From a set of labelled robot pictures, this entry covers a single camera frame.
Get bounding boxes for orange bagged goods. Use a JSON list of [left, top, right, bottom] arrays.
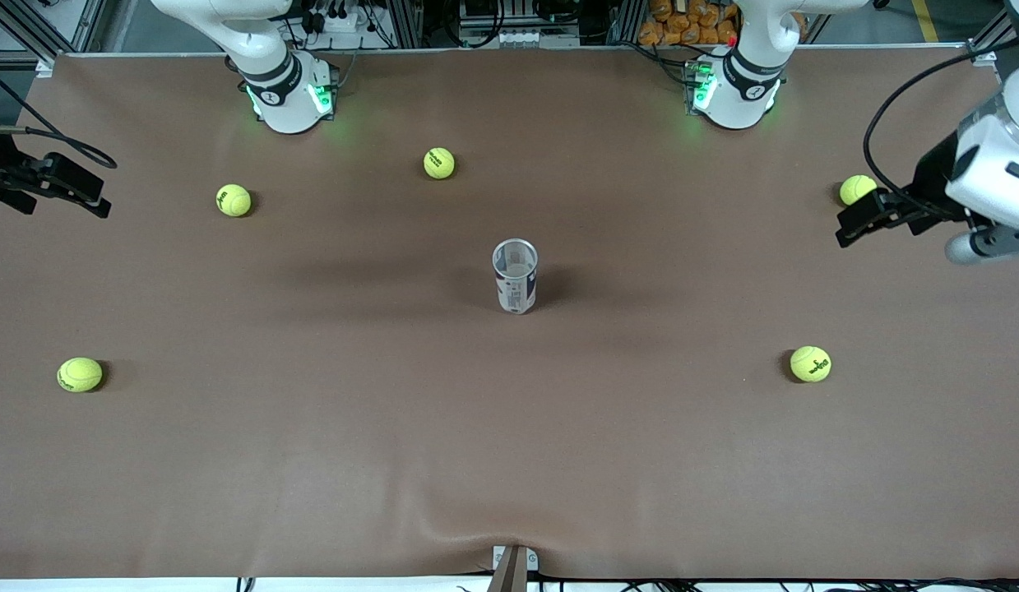
[[638, 0, 742, 47]]

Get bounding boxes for brown table mat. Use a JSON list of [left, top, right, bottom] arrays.
[[0, 48, 1019, 580]]

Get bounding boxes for metal table clamp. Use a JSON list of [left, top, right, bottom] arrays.
[[493, 545, 539, 592]]

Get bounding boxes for white blue tennis ball can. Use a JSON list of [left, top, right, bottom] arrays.
[[492, 238, 540, 316]]

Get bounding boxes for aluminium frame post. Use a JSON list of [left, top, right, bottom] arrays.
[[970, 8, 1019, 67], [0, 0, 107, 79]]

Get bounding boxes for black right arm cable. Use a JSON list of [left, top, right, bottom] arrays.
[[0, 70, 118, 170]]

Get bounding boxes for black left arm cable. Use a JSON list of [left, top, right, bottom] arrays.
[[863, 41, 1012, 216]]

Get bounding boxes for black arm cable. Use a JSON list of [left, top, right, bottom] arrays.
[[0, 70, 118, 170], [863, 41, 1012, 216]]

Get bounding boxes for white power strip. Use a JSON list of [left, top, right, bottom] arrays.
[[299, 7, 364, 35]]

